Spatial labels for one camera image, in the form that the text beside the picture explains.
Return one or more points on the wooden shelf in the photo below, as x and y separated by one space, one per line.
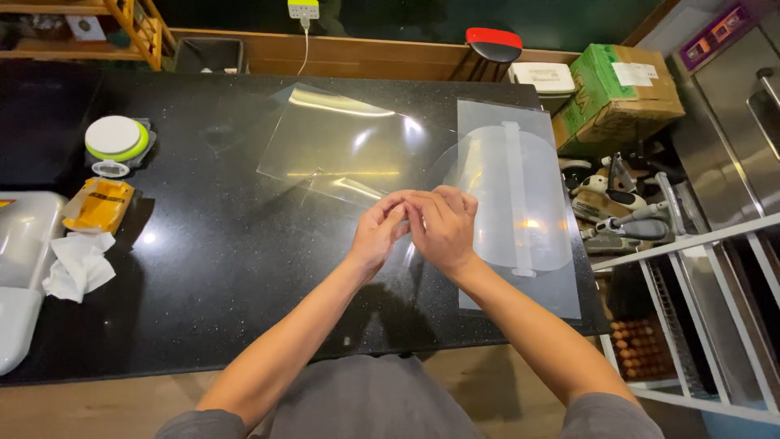
85 30

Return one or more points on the clear plastic sheet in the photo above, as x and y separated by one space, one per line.
332 140

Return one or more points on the person's right hand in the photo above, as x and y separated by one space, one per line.
448 235

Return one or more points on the white metal rack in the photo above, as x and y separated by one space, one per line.
701 317

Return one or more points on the stainless steel oven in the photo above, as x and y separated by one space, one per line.
731 116

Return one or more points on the white plastic box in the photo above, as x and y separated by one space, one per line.
542 79

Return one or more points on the white and green round scale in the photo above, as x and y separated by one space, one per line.
116 141

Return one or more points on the tray of brown eggs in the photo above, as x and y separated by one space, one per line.
640 350

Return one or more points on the green and brown cardboard box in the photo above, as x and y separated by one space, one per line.
618 97

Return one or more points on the white plastic appliance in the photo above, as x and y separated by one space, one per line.
21 262

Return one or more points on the red and black stool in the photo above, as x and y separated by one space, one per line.
492 46

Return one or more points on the black bin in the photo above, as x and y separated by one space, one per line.
208 56

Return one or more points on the person's grey shirt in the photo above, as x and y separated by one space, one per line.
365 402

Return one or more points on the curved clear sheet white strip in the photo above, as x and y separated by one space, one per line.
518 195

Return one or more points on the frosted rectangular plastic sheet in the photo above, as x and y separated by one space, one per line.
548 292

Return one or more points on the crumpled white tissue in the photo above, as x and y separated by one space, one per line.
79 265

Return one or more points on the heap of tools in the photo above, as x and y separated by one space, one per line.
621 204

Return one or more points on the yellow packet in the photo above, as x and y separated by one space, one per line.
100 204

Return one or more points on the person's right fingers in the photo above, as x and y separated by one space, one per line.
436 204

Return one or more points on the person's left hand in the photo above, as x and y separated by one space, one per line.
373 235

